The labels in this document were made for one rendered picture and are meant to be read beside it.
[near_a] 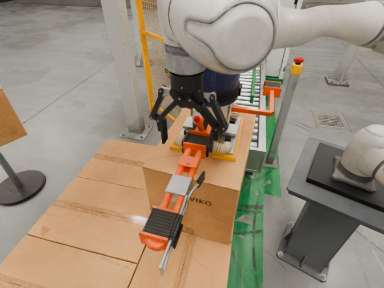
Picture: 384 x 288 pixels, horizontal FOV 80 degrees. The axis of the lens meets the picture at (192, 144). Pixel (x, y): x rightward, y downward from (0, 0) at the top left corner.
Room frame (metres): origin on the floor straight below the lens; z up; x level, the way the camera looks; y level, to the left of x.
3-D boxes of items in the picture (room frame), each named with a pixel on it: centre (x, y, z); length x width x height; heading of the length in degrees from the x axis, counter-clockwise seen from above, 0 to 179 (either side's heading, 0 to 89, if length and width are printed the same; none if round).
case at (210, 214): (0.89, -0.08, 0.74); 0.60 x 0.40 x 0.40; 162
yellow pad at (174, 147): (0.92, 0.00, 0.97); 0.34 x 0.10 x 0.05; 164
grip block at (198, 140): (0.66, -0.02, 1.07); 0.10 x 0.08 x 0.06; 74
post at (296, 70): (1.69, -0.78, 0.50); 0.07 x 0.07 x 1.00; 76
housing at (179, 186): (0.45, 0.04, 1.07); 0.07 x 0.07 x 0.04; 74
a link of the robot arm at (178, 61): (0.50, 0.01, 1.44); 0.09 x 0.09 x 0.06
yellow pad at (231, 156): (0.87, -0.18, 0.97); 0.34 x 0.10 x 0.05; 164
